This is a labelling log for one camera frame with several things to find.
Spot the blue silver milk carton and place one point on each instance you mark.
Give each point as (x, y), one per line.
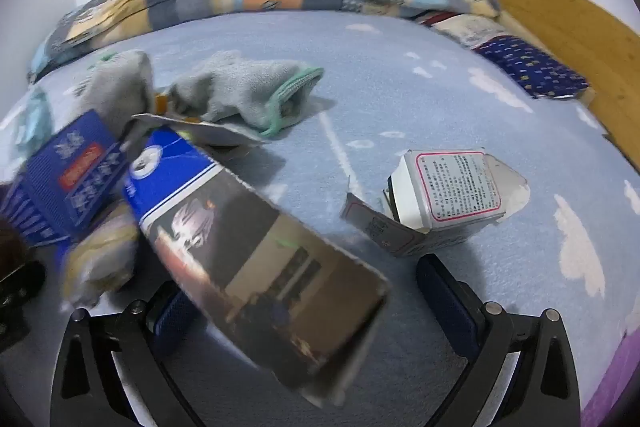
(291, 302)

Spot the cream patterned pillow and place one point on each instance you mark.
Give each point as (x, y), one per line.
(470, 31)

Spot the blue tissue pack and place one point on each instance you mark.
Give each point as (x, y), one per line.
(59, 190)

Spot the navy dotted pillow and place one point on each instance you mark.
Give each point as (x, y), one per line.
(538, 73)

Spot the grey sock green cuff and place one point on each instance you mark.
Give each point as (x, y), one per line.
(267, 95)

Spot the wooden headboard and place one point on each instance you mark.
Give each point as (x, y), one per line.
(599, 46)

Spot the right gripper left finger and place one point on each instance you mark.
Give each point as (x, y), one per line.
(87, 390)

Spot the white torn paper carton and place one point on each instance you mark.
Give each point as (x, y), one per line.
(438, 198)

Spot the light blue face mask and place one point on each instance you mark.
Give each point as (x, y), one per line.
(32, 129)

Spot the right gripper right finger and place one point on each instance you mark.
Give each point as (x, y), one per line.
(543, 389)

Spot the blue cloud-print bed blanket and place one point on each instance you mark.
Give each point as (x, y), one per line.
(390, 86)

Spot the clear plastic bag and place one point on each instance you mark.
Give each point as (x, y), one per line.
(104, 260)

